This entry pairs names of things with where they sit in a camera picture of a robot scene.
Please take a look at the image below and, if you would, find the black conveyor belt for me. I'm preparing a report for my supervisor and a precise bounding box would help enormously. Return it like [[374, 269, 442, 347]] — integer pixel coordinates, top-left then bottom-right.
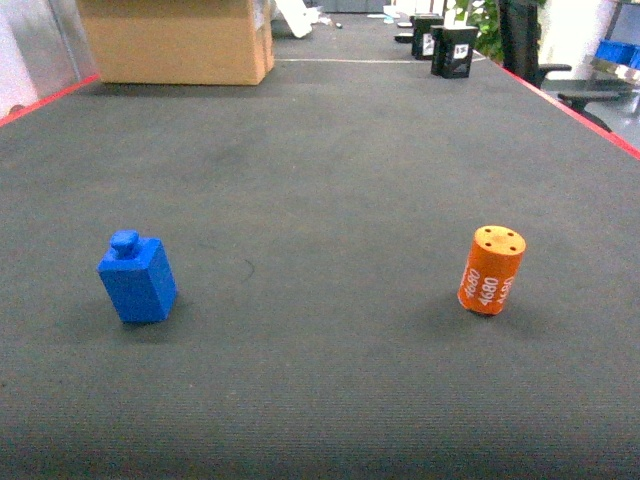
[[1, 17, 639, 479]]

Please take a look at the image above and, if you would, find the orange cylinder cap 4680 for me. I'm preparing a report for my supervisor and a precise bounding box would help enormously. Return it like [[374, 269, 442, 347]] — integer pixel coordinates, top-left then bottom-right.
[[457, 225, 526, 316]]

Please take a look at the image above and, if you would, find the blue block with knob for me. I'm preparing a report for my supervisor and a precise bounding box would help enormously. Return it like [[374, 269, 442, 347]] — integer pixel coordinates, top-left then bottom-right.
[[97, 230, 177, 324]]

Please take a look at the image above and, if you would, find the black box near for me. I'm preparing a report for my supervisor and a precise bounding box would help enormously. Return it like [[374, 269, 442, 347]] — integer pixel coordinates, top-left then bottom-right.
[[430, 25, 479, 79]]

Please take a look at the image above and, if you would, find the black box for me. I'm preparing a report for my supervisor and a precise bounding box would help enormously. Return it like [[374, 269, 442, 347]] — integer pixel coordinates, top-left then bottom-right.
[[430, 25, 479, 79], [411, 14, 444, 60]]

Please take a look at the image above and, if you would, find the black box far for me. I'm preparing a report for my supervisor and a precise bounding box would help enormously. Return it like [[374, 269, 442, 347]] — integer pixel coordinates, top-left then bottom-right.
[[411, 14, 444, 60]]

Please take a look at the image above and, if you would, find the large cardboard box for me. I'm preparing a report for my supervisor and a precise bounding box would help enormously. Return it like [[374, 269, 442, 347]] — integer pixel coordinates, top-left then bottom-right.
[[77, 1, 274, 86]]

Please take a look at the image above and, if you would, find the green potted plant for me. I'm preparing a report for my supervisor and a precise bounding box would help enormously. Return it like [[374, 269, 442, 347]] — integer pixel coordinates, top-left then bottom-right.
[[449, 0, 504, 64]]

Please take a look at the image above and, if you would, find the black office chair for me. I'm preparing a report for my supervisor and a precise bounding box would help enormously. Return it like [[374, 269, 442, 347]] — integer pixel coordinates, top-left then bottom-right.
[[498, 0, 623, 134]]

